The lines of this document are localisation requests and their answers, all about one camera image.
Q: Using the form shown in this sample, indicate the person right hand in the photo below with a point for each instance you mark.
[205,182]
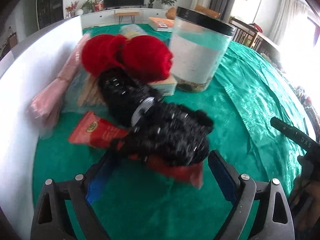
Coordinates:
[304,198]

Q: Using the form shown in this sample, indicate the pink floral bag pack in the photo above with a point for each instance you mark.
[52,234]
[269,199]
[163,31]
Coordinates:
[45,107]

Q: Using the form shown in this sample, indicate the red yarn ball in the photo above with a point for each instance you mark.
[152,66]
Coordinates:
[144,57]

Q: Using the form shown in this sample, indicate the black fuzzy sequin scrunchie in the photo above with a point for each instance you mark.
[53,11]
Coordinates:
[175,133]

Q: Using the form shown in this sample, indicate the white cardboard box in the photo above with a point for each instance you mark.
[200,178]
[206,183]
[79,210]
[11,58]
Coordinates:
[37,61]

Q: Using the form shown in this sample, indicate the small wooden bench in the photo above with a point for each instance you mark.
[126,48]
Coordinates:
[121,15]

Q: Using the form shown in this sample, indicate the red flower vase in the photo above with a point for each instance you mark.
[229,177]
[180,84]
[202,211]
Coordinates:
[72,10]

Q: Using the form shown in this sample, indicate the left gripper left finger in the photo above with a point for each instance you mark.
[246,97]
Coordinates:
[51,219]

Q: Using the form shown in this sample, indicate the black display cabinet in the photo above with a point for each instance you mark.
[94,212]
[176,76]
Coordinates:
[49,12]

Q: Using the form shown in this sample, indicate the red foil packet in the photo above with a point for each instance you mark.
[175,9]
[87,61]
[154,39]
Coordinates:
[97,132]

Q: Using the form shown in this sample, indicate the green potted plant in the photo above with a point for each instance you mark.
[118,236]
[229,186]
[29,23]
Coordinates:
[167,4]

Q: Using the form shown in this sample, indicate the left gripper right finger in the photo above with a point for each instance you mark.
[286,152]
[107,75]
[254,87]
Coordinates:
[273,219]

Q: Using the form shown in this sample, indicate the orange lounge chair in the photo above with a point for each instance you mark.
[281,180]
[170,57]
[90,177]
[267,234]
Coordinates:
[171,13]

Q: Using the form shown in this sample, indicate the clear jar black lid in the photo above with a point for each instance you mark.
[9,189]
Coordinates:
[198,43]

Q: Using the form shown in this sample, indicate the orange book on table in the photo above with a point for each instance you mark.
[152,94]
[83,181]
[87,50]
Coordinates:
[161,24]

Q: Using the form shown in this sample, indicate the white tv cabinet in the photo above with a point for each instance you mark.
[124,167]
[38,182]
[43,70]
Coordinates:
[106,17]

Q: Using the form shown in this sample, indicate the small teal white box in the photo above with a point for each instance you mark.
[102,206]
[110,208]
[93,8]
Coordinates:
[165,87]

